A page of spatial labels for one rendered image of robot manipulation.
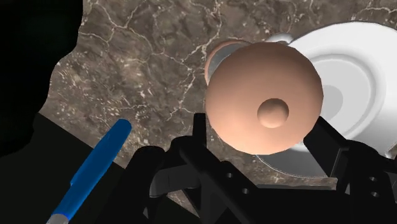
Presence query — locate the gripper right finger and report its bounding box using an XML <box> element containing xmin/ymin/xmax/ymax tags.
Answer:
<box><xmin>303</xmin><ymin>116</ymin><xmax>397</xmax><ymax>224</ymax></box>

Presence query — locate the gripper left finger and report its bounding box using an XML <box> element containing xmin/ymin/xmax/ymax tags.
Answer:
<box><xmin>123</xmin><ymin>113</ymin><xmax>258</xmax><ymax>224</ymax></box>

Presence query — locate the white plate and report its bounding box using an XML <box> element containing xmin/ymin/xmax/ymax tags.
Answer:
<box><xmin>254</xmin><ymin>21</ymin><xmax>397</xmax><ymax>179</ymax></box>

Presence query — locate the pink round lidded jar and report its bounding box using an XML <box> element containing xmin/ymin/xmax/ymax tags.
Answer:
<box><xmin>204</xmin><ymin>39</ymin><xmax>324</xmax><ymax>155</ymax></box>

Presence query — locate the blue pen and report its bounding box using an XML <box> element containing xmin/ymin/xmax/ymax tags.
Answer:
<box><xmin>46</xmin><ymin>118</ymin><xmax>133</xmax><ymax>224</ymax></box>

